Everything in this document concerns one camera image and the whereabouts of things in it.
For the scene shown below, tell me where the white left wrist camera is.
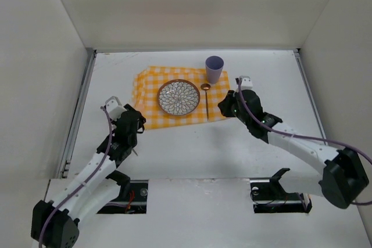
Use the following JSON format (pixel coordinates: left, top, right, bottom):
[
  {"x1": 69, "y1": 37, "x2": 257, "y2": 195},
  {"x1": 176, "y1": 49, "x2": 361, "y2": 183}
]
[{"x1": 104, "y1": 96, "x2": 126, "y2": 121}]

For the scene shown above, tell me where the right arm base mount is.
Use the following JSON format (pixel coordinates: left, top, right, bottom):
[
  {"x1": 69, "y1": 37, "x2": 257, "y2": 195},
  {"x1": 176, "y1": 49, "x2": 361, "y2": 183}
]
[{"x1": 250, "y1": 178, "x2": 312, "y2": 214}]

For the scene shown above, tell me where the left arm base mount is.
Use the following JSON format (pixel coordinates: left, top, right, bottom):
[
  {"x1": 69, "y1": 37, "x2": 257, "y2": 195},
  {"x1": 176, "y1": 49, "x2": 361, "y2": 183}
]
[{"x1": 97, "y1": 180, "x2": 148, "y2": 214}]

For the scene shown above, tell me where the lilac plastic cup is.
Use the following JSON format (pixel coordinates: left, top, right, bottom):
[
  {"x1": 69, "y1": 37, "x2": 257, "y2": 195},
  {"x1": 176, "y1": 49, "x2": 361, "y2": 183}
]
[{"x1": 205, "y1": 56, "x2": 224, "y2": 84}]

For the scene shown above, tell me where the copper spoon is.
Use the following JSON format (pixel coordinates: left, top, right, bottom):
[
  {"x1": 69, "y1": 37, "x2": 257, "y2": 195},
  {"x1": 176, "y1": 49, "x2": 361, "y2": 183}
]
[{"x1": 201, "y1": 83, "x2": 211, "y2": 121}]

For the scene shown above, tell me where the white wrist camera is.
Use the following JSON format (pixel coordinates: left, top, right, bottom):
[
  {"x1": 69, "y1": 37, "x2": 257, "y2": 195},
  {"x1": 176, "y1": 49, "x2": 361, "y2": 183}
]
[
  {"x1": 104, "y1": 96, "x2": 126, "y2": 121},
  {"x1": 239, "y1": 76, "x2": 253, "y2": 90}
]

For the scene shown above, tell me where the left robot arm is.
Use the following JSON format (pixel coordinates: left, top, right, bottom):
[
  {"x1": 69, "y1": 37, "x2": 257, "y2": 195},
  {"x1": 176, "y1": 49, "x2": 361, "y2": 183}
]
[{"x1": 31, "y1": 104, "x2": 146, "y2": 247}]

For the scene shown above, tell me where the patterned ceramic bowl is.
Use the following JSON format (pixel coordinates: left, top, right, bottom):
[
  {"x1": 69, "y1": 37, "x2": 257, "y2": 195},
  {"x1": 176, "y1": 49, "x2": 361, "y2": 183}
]
[{"x1": 156, "y1": 79, "x2": 201, "y2": 117}]

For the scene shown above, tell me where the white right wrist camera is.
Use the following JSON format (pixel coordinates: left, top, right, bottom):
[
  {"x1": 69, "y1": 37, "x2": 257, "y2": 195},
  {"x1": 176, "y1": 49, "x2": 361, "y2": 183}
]
[{"x1": 239, "y1": 76, "x2": 253, "y2": 90}]

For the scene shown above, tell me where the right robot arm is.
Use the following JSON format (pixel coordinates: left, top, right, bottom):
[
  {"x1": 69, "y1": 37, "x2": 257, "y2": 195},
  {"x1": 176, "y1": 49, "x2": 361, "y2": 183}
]
[{"x1": 218, "y1": 89, "x2": 369, "y2": 209}]

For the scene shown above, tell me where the yellow white checkered cloth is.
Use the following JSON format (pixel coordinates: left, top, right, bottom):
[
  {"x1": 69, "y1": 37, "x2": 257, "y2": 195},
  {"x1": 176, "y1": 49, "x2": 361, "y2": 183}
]
[{"x1": 132, "y1": 66, "x2": 230, "y2": 130}]

